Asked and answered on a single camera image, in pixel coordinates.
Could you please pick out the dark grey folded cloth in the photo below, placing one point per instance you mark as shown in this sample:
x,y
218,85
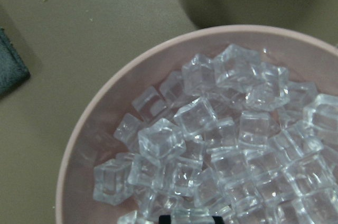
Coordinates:
x,y
13,69

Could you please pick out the pink bowl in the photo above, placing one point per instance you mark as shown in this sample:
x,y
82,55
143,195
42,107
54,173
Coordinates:
x,y
92,141

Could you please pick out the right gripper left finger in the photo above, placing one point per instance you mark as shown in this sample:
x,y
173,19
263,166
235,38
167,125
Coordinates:
x,y
164,219

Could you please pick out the clear ice cubes pile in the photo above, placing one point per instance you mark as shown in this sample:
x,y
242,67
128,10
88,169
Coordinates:
x,y
228,136

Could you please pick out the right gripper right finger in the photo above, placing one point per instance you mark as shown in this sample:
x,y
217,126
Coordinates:
x,y
217,219

